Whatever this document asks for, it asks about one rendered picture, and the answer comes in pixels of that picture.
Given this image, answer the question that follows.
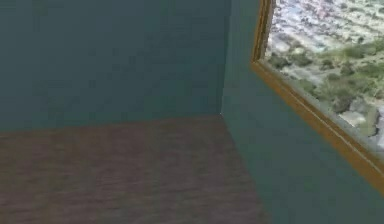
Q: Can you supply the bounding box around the wooden framed window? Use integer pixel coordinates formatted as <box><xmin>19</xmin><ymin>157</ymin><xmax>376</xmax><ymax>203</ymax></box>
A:
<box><xmin>250</xmin><ymin>0</ymin><xmax>384</xmax><ymax>198</ymax></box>

